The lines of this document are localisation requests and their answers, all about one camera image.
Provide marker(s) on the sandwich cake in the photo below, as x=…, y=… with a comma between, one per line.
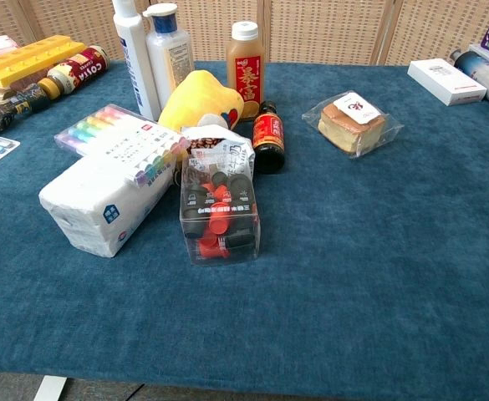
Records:
x=352, y=129

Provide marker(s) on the clear box of capsules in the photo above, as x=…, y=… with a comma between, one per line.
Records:
x=219, y=213

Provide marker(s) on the coffee bean snack bag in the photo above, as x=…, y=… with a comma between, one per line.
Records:
x=227, y=152

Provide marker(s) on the dark red-label glass bottle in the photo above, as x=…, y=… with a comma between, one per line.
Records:
x=268, y=140

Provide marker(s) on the yellow plush toy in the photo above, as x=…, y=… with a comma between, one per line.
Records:
x=198, y=100

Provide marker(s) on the blue table cloth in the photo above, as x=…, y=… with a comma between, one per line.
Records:
x=352, y=259

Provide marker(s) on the juice bottle with red label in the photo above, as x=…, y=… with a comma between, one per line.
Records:
x=245, y=71

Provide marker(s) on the pastel highlighter pen set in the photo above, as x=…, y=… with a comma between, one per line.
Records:
x=118, y=140

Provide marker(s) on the white tissue pack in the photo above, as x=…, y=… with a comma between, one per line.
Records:
x=98, y=209

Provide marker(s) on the white lotion bottle blue cap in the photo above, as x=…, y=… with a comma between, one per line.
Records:
x=169, y=54

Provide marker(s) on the tall white pump bottle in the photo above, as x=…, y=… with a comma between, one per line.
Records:
x=133, y=54

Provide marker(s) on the woven folding screen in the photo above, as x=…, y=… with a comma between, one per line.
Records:
x=319, y=29

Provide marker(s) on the Costa coffee bottle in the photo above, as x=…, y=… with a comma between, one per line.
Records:
x=81, y=69

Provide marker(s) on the white flat carton box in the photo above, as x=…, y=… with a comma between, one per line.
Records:
x=446, y=79

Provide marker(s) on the dark spice grinder bottle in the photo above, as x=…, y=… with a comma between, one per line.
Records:
x=6, y=109

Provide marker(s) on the yellow plastic block tray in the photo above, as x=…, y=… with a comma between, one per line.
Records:
x=22, y=58

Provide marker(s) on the white table leg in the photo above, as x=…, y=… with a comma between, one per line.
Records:
x=51, y=388

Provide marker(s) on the dark cylindrical can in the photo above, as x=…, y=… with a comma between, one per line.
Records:
x=484, y=73

